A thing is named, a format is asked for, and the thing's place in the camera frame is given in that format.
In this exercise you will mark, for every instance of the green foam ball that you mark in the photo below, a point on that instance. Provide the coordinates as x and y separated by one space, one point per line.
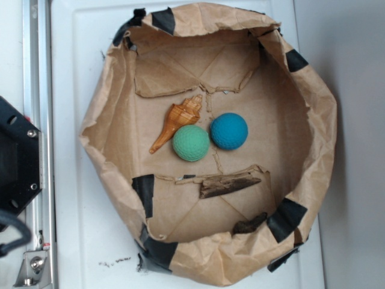
191 143

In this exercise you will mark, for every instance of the blue foam ball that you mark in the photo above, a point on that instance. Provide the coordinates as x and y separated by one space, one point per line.
229 131

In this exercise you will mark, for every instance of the orange conch seashell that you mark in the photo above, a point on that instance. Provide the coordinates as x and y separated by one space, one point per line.
179 115

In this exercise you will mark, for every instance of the brown paper bag bin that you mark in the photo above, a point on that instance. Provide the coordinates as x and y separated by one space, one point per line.
240 63

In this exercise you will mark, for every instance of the long driftwood piece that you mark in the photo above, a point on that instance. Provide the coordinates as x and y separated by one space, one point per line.
224 185

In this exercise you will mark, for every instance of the small dark bark chunk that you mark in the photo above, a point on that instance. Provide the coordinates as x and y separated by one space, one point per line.
245 227

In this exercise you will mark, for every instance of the aluminium frame rail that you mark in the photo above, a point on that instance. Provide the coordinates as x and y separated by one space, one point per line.
37 103

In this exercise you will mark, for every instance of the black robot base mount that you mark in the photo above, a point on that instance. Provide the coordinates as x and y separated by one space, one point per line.
20 160

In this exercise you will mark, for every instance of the metal corner bracket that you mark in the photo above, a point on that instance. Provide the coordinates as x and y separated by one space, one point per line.
34 271

